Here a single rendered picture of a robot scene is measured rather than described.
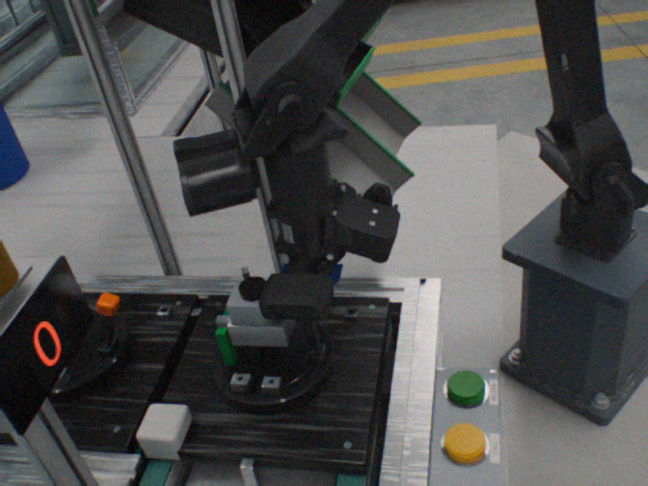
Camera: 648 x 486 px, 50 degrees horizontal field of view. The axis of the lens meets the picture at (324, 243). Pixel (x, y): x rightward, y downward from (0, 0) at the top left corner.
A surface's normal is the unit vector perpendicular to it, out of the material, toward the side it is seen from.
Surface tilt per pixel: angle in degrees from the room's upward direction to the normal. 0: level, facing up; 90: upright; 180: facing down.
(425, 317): 0
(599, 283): 0
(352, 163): 45
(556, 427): 0
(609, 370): 90
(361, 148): 90
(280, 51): 29
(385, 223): 20
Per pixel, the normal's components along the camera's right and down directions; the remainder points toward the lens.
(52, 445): 0.97, 0.00
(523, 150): -0.14, -0.78
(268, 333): -0.18, 0.62
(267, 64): -0.59, -0.57
